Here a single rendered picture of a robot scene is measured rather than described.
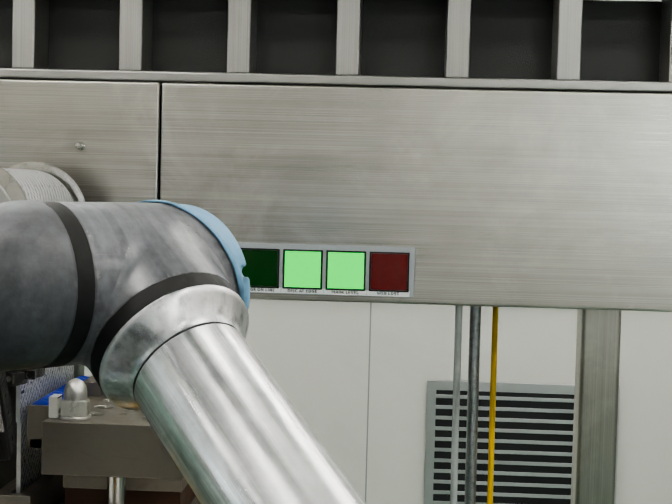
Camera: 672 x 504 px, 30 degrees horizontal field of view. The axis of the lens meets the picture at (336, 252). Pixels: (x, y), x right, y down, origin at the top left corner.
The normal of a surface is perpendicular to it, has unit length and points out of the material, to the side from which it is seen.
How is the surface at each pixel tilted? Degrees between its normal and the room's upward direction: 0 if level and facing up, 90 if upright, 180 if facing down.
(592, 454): 90
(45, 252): 65
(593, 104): 90
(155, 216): 30
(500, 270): 90
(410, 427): 90
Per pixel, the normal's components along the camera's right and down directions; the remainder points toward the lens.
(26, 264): 0.28, -0.22
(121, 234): 0.53, -0.59
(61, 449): -0.05, 0.05
